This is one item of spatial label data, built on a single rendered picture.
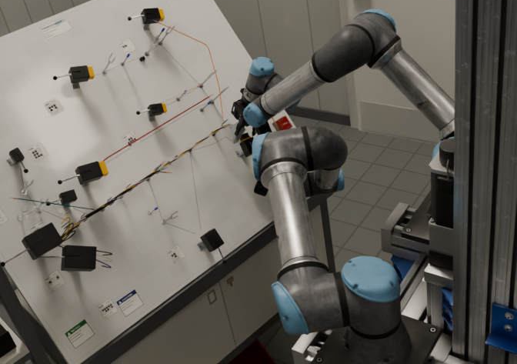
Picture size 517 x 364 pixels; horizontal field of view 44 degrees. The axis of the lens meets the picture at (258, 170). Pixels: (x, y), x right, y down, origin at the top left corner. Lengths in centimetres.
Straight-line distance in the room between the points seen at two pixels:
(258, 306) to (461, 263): 129
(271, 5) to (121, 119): 243
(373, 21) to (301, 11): 261
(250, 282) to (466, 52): 154
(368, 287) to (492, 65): 50
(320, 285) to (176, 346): 109
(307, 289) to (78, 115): 116
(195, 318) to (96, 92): 87
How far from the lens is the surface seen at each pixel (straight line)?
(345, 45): 173
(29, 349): 196
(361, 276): 136
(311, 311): 135
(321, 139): 159
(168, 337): 232
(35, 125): 220
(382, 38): 180
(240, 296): 248
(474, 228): 136
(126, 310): 214
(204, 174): 231
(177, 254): 221
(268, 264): 251
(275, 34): 460
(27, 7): 508
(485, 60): 116
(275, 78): 209
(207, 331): 244
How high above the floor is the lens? 233
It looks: 33 degrees down
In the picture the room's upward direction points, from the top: 11 degrees counter-clockwise
